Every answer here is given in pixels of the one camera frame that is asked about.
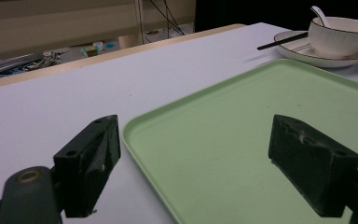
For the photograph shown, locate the cardboard roll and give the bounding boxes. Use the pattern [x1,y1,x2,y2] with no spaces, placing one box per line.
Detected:
[117,33,144,49]

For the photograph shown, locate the metal stand pole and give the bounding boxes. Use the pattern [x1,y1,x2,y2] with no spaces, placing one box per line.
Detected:
[133,0,147,45]

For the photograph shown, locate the white plate with dark rim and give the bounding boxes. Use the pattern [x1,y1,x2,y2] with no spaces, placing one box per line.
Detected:
[273,30,358,69]

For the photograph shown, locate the white ceramic spoon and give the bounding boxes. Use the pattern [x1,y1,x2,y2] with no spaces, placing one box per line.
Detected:
[310,5,332,28]

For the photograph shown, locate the small colourful box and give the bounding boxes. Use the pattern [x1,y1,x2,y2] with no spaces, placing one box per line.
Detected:
[81,45,101,58]

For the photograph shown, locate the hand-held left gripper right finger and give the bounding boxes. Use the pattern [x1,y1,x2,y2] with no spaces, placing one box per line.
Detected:
[268,114,358,218]

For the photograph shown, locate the pile of metal parts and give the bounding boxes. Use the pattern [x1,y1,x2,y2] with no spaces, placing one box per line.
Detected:
[24,50,62,70]

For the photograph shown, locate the black cables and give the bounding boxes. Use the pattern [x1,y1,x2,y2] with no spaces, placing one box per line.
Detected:
[148,0,186,39]

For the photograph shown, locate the green plastic tray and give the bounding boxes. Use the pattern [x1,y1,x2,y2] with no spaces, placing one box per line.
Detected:
[121,58,358,224]

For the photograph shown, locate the white ribbed bowl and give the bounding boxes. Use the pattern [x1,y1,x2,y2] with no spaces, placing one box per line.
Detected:
[308,16,358,59]

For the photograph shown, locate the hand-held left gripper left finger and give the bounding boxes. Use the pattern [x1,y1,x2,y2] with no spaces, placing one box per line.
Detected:
[52,114,122,218]

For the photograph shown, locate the black chopstick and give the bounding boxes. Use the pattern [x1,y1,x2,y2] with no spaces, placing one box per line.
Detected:
[256,31,310,51]

